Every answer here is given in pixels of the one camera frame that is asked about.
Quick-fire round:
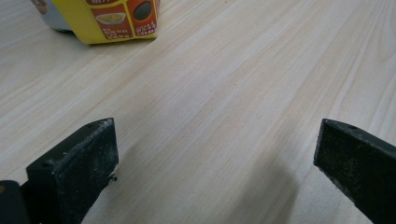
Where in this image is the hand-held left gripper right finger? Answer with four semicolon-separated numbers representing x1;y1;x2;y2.
313;118;396;224

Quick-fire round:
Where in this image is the yellow food packet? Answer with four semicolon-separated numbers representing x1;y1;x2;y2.
50;0;160;46

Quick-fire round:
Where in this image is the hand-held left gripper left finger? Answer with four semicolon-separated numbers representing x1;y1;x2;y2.
21;117;120;224

